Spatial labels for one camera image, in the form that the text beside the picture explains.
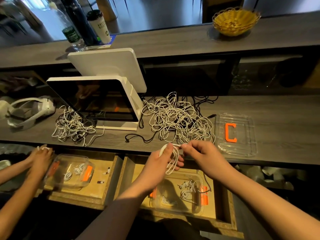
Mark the pile of white containers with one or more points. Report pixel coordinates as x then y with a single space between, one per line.
272 175

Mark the grey wooden bar counter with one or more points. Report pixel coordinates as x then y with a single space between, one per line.
170 42

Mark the white paper coffee cup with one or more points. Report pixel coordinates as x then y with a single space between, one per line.
99 27

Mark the person's right forearm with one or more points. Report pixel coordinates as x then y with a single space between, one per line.
275 207

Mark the black thermos bottle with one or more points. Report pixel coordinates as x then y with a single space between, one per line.
82 20

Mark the person's right hand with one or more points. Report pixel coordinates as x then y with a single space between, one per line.
207 157

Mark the person's left hand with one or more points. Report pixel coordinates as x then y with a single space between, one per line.
152 170

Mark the white touchscreen monitor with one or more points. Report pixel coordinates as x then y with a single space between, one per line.
95 100

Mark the another person's forearm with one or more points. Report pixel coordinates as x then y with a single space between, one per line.
12 171
20 207

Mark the white customer display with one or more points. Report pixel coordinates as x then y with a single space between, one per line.
107 67

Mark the brown wooden chair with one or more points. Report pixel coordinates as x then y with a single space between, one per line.
222 5

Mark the white headset device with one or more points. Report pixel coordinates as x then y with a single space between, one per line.
42 105

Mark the person's left forearm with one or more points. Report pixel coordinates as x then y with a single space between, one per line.
112 212

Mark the yellow woven basket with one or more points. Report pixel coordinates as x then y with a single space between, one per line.
236 21

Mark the wooden drawer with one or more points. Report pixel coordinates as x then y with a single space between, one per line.
225 207
110 185

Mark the clear plastic water bottle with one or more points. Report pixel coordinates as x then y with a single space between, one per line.
72 32

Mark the round wooden table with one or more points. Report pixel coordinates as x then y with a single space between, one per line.
106 7

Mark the blue white notebook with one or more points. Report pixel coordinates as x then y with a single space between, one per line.
112 40

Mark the clear container drawer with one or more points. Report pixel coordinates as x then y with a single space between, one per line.
55 182
167 205

